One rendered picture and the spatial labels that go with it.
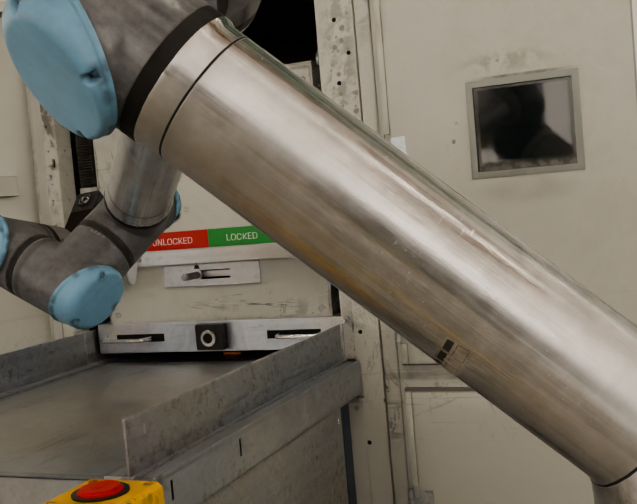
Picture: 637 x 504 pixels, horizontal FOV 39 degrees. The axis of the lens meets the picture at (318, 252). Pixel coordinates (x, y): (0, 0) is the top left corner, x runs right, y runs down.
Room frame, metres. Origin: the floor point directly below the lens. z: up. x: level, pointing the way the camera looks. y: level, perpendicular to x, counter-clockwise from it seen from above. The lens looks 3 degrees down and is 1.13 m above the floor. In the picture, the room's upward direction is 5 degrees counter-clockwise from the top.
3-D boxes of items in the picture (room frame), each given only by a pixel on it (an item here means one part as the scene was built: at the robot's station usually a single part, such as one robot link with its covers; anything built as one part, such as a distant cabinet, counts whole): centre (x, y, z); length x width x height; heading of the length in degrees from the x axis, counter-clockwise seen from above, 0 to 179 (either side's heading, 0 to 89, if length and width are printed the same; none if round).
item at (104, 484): (0.77, 0.21, 0.90); 0.04 x 0.04 x 0.02
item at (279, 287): (1.76, 0.21, 1.15); 0.48 x 0.01 x 0.48; 68
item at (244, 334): (1.77, 0.20, 0.89); 0.54 x 0.05 x 0.06; 68
